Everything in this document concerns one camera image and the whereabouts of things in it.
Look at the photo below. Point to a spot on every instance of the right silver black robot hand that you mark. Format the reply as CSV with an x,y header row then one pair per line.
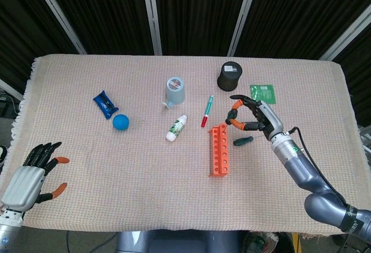
x,y
269,119

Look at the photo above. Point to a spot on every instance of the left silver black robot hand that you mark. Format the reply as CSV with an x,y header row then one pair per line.
x,y
23,186

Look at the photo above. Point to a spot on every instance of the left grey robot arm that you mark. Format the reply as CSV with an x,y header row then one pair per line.
x,y
7,232

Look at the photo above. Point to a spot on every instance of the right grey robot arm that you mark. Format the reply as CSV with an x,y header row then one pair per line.
x,y
298,166

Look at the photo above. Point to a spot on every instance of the orange test tube rack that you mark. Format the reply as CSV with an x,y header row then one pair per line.
x,y
220,154

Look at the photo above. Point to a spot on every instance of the green sachet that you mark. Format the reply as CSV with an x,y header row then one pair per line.
x,y
265,90

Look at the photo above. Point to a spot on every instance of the black mesh pen holder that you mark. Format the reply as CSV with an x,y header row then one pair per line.
x,y
229,76

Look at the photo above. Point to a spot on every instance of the green marker with red cap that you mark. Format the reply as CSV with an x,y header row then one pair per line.
x,y
207,111

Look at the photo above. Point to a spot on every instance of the white bottle with green label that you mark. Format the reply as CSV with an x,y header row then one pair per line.
x,y
176,128

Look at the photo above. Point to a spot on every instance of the light blue plastic cup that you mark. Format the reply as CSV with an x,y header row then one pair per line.
x,y
175,92

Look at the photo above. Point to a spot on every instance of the blue snack packet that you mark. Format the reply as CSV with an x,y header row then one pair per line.
x,y
105,104

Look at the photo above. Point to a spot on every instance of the blue ball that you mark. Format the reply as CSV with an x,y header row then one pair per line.
x,y
121,122

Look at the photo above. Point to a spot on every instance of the beige woven tablecloth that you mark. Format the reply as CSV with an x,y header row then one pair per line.
x,y
145,177

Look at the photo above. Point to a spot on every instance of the black curtain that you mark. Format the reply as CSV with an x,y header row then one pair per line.
x,y
197,12

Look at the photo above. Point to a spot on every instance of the grey robot torso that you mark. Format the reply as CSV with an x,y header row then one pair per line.
x,y
174,241

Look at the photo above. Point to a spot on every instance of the white aluminium frame post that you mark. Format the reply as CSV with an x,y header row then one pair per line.
x,y
10,89
58,15
152,15
346,35
244,15

